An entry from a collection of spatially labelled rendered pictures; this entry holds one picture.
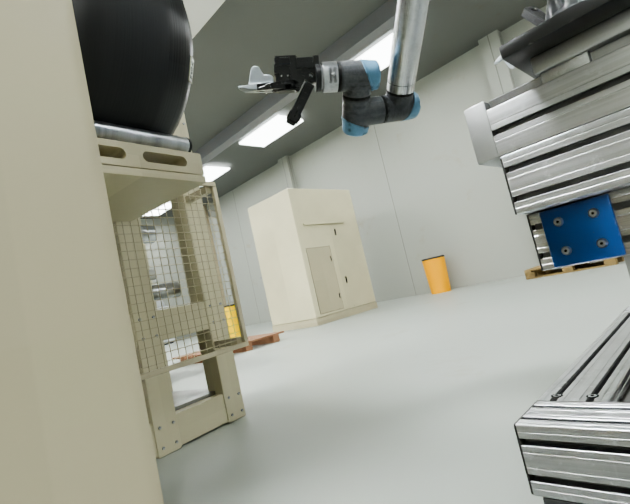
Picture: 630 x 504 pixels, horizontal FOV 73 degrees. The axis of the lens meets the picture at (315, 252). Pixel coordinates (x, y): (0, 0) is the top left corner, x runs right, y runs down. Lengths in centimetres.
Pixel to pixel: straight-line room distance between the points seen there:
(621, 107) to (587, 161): 7
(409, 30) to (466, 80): 663
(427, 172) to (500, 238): 170
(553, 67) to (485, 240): 677
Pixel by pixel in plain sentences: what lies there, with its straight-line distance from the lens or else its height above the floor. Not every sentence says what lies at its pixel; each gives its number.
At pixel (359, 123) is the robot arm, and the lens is 122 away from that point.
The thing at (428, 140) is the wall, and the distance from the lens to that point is 793.
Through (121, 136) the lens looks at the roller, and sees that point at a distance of 109.
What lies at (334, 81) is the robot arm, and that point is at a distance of 117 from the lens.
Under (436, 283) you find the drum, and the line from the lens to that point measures 729.
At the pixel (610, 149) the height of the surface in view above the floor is 54.
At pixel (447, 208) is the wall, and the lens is 768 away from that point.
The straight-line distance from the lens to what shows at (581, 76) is 69.
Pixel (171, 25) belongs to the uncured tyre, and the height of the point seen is 112.
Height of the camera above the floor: 45
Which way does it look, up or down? 5 degrees up
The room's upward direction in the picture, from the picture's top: 13 degrees counter-clockwise
